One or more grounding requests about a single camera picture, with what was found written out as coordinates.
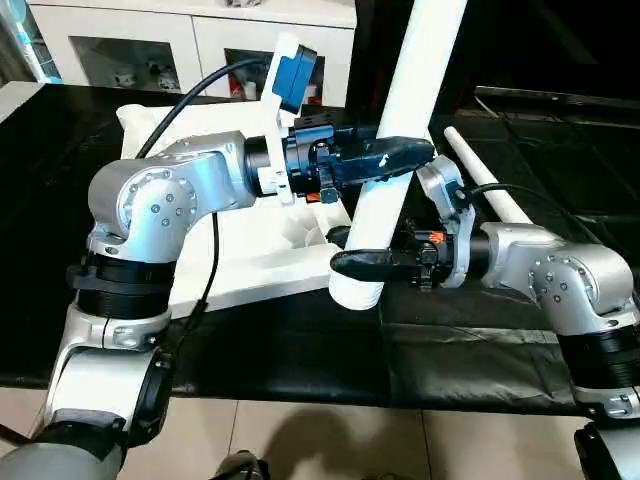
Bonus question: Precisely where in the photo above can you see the white plastic table top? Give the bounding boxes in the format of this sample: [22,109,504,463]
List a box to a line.
[118,100,351,311]

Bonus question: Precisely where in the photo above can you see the white plastic table leg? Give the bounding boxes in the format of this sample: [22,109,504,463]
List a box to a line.
[328,0,469,311]
[443,125,536,226]

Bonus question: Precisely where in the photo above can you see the black work mat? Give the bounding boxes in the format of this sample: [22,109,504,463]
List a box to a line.
[0,82,640,416]

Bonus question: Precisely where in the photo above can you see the white glass-door cabinet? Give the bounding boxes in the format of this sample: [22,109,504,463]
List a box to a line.
[28,0,359,109]

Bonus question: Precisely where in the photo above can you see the small dark figurines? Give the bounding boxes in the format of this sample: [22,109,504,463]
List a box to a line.
[112,66,151,87]

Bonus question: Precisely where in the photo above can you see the large black cabinet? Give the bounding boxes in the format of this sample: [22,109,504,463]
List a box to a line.
[355,0,640,111]

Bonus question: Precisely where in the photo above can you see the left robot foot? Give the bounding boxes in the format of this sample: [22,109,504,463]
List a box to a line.
[215,450,269,480]

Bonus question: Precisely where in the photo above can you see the light blue plastic object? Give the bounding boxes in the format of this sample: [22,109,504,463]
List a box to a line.
[15,15,49,83]

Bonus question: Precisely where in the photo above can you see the grey curtain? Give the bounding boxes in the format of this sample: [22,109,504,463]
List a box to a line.
[0,0,31,86]

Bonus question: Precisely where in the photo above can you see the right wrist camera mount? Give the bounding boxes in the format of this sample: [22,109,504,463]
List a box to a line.
[418,155,476,291]

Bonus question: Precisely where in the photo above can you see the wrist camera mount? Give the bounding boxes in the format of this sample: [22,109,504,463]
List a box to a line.
[418,155,476,291]
[258,32,319,206]

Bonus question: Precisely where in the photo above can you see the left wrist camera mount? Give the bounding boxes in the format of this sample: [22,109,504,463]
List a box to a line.
[258,32,319,206]

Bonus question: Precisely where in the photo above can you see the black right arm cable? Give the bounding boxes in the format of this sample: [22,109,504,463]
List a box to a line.
[455,183,561,216]

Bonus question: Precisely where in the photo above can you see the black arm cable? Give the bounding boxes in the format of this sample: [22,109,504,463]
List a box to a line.
[455,183,561,216]
[138,58,273,346]

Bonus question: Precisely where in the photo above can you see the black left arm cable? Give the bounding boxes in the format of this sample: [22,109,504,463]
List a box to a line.
[138,58,273,346]

